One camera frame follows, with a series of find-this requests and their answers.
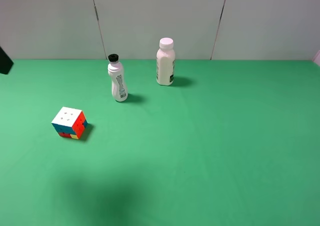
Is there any multicolour puzzle cube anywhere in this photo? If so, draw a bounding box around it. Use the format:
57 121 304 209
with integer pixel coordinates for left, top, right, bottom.
51 106 88 140

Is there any green table cloth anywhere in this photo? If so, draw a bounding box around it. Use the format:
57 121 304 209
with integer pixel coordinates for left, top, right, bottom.
0 60 320 226

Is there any white bottle black cap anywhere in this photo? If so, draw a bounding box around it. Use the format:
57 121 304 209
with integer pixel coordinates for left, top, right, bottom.
107 53 128 102

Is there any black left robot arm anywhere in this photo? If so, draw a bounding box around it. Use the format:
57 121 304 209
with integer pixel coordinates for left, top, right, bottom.
0 47 14 75

